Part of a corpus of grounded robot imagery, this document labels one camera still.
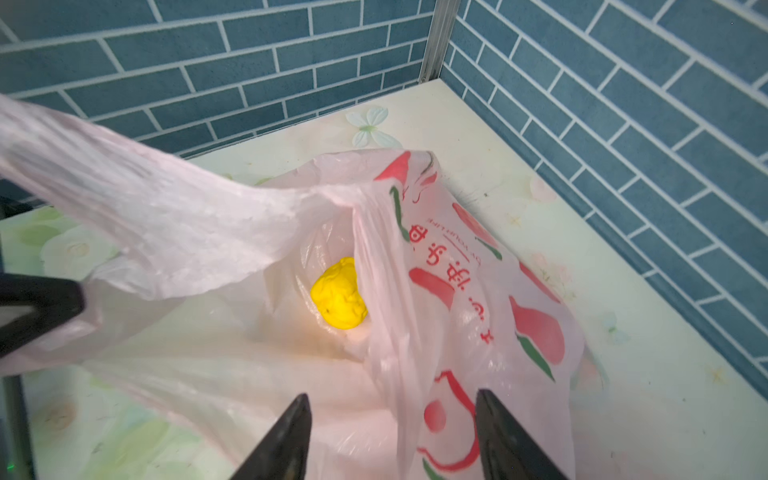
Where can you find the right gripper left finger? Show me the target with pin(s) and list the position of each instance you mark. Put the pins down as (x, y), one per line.
(282, 454)

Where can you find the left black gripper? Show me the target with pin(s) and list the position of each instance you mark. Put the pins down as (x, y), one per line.
(32, 306)

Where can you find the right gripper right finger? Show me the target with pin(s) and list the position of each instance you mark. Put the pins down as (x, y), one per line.
(507, 451)

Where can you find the yellow fake lemon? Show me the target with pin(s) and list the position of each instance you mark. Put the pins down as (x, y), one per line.
(336, 296)

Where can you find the pink plastic bag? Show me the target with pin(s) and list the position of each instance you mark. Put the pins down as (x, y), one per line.
(204, 312)

